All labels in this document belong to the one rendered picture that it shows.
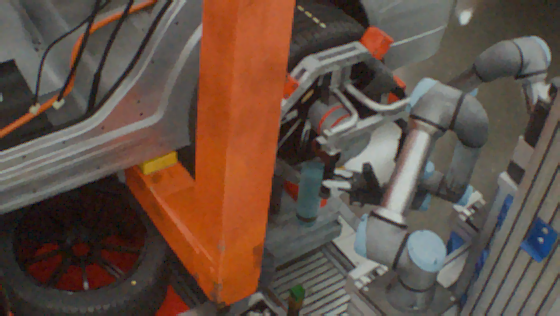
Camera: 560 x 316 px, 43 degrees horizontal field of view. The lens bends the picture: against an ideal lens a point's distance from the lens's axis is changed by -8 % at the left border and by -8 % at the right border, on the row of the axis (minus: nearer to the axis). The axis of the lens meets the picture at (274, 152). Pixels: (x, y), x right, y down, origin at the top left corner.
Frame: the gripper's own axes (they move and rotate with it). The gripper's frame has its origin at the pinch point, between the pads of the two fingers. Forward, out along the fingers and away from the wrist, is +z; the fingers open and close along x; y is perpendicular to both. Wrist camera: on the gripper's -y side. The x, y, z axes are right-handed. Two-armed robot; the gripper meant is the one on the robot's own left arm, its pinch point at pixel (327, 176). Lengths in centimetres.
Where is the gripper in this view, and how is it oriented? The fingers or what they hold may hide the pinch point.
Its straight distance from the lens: 252.0
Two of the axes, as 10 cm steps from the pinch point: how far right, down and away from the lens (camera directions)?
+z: -9.8, -1.9, 0.7
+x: 1.8, -6.5, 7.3
